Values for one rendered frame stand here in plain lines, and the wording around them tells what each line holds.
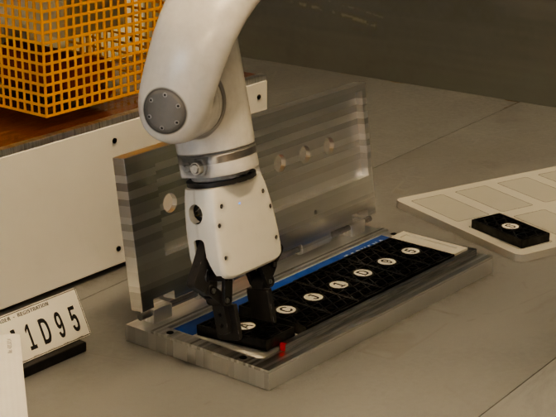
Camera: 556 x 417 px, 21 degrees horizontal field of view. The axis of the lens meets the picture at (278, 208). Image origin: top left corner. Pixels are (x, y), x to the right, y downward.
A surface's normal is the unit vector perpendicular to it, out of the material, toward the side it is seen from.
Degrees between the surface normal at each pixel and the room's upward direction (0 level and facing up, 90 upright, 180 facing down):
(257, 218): 78
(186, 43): 72
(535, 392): 0
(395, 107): 0
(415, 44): 90
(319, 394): 0
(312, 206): 83
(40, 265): 90
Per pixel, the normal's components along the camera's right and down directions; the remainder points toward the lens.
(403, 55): -0.58, 0.26
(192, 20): -0.17, -0.28
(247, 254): 0.75, -0.01
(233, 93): 0.89, -0.05
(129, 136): 0.77, 0.20
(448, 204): 0.00, -0.95
